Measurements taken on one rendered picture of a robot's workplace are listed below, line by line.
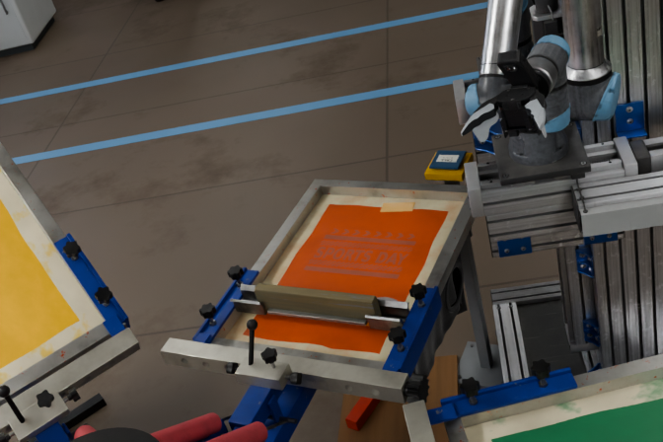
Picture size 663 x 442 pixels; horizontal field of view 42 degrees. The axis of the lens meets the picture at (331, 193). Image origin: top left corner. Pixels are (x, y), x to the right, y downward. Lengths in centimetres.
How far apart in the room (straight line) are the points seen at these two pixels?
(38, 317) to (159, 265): 221
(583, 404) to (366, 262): 80
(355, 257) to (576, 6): 99
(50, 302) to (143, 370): 162
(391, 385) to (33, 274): 102
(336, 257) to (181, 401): 139
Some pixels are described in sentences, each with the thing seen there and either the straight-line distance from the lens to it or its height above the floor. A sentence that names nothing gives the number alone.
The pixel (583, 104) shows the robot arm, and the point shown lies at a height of 143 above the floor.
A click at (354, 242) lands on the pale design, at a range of 260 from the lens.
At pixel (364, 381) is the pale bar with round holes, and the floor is 104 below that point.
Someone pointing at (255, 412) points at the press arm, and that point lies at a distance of 207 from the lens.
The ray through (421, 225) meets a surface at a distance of 260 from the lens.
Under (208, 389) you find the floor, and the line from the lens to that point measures 373.
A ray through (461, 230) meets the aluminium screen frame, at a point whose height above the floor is 99.
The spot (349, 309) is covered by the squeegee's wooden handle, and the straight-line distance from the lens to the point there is 226.
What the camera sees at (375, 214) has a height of 95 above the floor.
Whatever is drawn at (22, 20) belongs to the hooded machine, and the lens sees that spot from 816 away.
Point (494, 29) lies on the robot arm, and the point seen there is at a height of 169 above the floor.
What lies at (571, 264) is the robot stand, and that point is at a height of 71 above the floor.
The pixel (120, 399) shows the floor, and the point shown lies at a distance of 389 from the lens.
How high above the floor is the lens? 248
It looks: 32 degrees down
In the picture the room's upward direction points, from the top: 16 degrees counter-clockwise
